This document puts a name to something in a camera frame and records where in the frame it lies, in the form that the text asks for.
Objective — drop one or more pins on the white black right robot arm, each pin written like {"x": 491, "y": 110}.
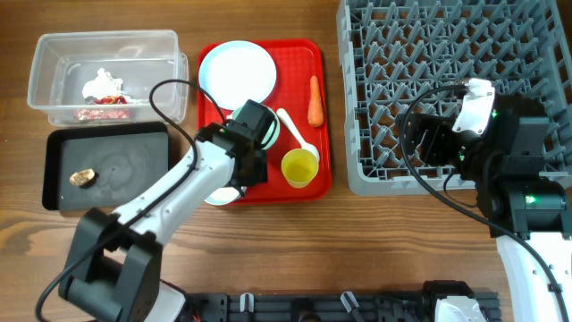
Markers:
{"x": 496, "y": 141}

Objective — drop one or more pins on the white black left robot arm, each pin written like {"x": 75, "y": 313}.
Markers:
{"x": 113, "y": 269}

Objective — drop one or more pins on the light blue round plate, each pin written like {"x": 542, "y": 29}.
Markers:
{"x": 236, "y": 71}

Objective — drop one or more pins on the grey plastic dishwasher rack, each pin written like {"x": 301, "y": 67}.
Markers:
{"x": 405, "y": 53}

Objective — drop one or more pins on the clear plastic waste bin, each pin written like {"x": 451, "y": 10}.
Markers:
{"x": 149, "y": 62}

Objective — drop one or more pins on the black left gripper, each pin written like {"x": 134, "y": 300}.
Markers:
{"x": 260, "y": 175}

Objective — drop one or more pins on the light blue bowl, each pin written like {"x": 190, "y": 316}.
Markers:
{"x": 222, "y": 196}

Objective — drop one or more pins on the brown food scrap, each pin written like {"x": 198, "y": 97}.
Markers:
{"x": 83, "y": 178}

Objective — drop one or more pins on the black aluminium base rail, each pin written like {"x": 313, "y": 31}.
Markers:
{"x": 439, "y": 300}

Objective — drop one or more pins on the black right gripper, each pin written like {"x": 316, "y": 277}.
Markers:
{"x": 420, "y": 137}

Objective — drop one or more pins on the black waste tray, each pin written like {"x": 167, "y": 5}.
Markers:
{"x": 128, "y": 159}

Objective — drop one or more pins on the green bowl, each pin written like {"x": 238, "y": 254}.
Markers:
{"x": 271, "y": 135}

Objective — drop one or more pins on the red plastic tray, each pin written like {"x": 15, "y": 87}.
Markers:
{"x": 296, "y": 61}

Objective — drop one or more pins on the red snack wrapper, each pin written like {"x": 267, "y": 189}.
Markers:
{"x": 94, "y": 114}

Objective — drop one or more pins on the white tissue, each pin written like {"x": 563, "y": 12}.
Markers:
{"x": 104, "y": 85}

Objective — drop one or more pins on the orange carrot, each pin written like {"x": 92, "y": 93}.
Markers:
{"x": 315, "y": 113}

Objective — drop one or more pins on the yellow plastic cup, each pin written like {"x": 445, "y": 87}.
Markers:
{"x": 299, "y": 167}

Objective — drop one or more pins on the white plastic spoon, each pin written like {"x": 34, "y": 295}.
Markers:
{"x": 290, "y": 125}

